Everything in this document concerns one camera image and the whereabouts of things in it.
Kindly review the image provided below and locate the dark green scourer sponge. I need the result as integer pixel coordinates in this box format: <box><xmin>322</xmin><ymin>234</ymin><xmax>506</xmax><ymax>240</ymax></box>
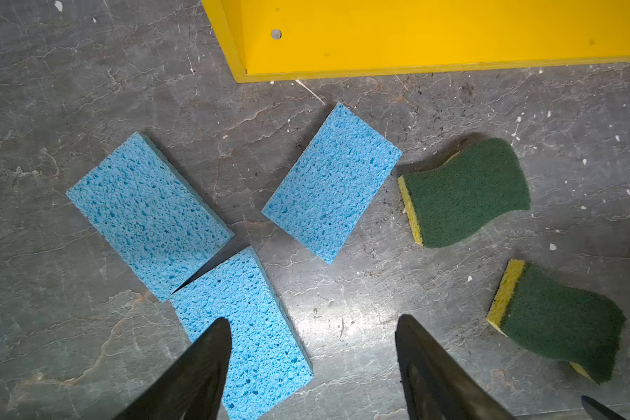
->
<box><xmin>486</xmin><ymin>259</ymin><xmax>627</xmax><ymax>384</ymax></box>
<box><xmin>398</xmin><ymin>138</ymin><xmax>531</xmax><ymax>249</ymax></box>

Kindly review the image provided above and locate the blue sponge middle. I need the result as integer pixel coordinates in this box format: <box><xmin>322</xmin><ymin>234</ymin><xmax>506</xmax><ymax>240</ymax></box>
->
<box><xmin>262</xmin><ymin>103</ymin><xmax>402</xmax><ymax>264</ymax></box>

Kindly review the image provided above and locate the blue sponge lower left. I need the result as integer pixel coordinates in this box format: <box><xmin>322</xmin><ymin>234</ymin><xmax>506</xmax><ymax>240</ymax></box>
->
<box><xmin>171</xmin><ymin>247</ymin><xmax>313</xmax><ymax>419</ymax></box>

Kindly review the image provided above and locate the yellow shelf unit frame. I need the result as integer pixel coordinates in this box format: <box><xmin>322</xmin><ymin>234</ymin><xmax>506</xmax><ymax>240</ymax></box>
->
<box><xmin>203</xmin><ymin>1</ymin><xmax>630</xmax><ymax>83</ymax></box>

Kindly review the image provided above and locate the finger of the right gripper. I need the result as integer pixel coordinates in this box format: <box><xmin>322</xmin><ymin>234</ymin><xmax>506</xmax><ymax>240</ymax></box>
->
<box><xmin>581</xmin><ymin>395</ymin><xmax>626</xmax><ymax>420</ymax></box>

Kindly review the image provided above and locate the blue sponge far left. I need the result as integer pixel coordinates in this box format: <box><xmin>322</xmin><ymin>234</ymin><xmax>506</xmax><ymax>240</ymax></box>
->
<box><xmin>66</xmin><ymin>132</ymin><xmax>234</xmax><ymax>301</ymax></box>

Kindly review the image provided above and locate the blue sponge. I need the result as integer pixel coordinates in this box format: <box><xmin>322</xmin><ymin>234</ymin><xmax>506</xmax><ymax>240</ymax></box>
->
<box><xmin>262</xmin><ymin>103</ymin><xmax>402</xmax><ymax>264</ymax></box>
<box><xmin>66</xmin><ymin>132</ymin><xmax>234</xmax><ymax>301</ymax></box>
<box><xmin>171</xmin><ymin>247</ymin><xmax>313</xmax><ymax>419</ymax></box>

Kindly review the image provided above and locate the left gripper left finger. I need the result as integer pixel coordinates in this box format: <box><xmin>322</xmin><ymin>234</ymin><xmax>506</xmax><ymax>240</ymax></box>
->
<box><xmin>115</xmin><ymin>318</ymin><xmax>232</xmax><ymax>419</ymax></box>

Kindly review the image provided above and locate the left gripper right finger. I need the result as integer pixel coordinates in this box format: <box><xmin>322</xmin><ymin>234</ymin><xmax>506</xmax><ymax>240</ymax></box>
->
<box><xmin>395</xmin><ymin>314</ymin><xmax>513</xmax><ymax>419</ymax></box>

